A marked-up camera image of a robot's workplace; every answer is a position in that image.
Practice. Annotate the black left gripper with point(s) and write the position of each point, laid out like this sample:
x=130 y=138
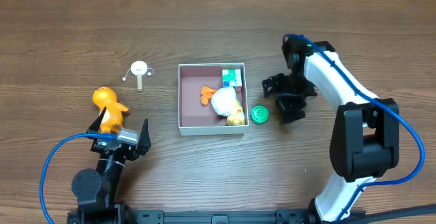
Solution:
x=111 y=148

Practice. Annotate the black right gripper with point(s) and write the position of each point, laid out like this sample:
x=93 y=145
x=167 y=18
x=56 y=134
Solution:
x=284 y=98

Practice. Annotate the orange dinosaur figure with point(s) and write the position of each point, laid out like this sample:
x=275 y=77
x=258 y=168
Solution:
x=107 y=102

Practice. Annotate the green round spinning top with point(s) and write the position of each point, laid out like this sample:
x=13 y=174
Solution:
x=259 y=114

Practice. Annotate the multicoloured puzzle cube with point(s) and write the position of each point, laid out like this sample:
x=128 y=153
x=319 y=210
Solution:
x=232 y=78

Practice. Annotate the white plush duck toy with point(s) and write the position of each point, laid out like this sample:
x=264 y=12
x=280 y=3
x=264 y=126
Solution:
x=225 y=103

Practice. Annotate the white box with pink inside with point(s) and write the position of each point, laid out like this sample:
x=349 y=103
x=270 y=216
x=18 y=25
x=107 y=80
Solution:
x=197 y=119

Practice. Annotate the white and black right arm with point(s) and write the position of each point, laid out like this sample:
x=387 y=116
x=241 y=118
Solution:
x=365 y=139

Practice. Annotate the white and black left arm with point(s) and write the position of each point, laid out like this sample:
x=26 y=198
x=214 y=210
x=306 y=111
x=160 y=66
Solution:
x=95 y=189

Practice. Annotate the white wooden rattle drum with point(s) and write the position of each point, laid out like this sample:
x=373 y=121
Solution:
x=139 y=69

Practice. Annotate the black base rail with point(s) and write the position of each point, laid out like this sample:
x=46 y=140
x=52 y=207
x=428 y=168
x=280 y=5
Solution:
x=283 y=216

